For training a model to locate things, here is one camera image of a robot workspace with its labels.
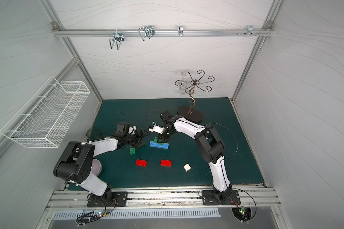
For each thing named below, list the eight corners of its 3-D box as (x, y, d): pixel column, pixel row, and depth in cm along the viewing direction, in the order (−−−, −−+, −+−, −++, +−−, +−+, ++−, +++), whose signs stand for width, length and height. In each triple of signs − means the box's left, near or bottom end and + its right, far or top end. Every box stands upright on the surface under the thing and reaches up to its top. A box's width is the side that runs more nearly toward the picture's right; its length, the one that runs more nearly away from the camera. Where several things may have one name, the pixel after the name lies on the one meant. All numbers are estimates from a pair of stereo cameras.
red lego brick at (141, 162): (135, 165, 87) (134, 163, 85) (137, 160, 89) (136, 158, 87) (145, 167, 86) (145, 166, 84) (147, 162, 88) (147, 161, 86)
